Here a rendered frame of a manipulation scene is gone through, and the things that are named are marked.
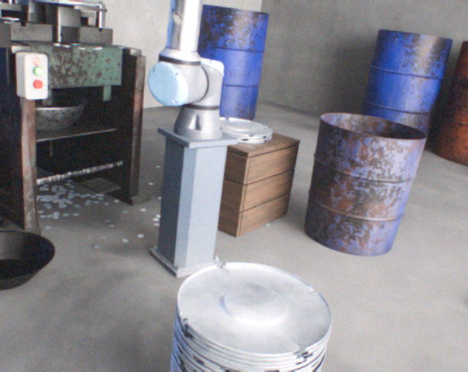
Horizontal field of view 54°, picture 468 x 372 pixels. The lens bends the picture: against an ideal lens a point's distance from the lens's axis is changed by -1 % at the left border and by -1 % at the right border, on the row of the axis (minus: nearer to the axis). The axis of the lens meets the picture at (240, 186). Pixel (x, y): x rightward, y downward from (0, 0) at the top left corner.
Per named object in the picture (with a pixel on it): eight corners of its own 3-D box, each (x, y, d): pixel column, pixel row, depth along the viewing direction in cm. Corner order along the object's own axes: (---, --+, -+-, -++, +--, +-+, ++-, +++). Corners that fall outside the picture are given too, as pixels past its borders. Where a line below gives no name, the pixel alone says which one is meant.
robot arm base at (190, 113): (231, 138, 144) (235, 106, 141) (190, 140, 135) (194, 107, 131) (203, 125, 155) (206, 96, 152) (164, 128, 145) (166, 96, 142)
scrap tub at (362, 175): (409, 236, 203) (438, 131, 187) (378, 270, 170) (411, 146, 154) (324, 207, 225) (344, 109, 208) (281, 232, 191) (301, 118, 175)
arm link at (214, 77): (227, 103, 144) (232, 60, 140) (204, 108, 133) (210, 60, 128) (194, 96, 149) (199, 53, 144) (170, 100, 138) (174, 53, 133)
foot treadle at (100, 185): (121, 198, 174) (122, 186, 172) (99, 205, 166) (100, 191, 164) (31, 158, 204) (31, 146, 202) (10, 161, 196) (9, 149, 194)
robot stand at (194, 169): (222, 265, 159) (239, 139, 144) (177, 278, 148) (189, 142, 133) (192, 242, 172) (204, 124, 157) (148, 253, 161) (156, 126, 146)
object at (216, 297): (277, 257, 105) (277, 254, 105) (363, 335, 82) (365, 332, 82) (155, 277, 91) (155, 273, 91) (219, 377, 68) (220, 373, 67)
